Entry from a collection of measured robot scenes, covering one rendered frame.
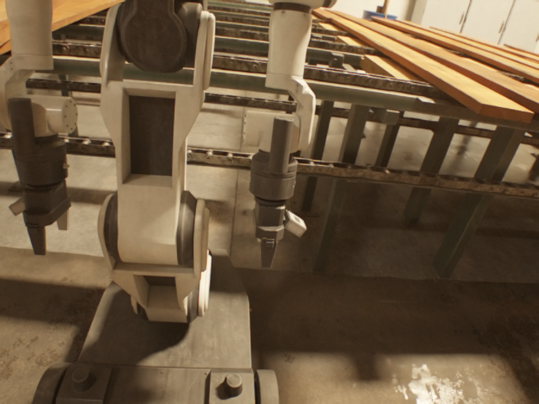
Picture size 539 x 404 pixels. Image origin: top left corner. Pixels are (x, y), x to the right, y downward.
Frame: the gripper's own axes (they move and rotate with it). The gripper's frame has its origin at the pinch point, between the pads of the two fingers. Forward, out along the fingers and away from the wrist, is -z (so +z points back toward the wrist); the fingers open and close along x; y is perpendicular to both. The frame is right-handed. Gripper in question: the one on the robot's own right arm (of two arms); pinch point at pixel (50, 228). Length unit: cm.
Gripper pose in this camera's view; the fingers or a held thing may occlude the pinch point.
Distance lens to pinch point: 81.4
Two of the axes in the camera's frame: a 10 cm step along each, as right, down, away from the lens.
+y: 9.9, 0.6, 1.3
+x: 1.0, 3.7, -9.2
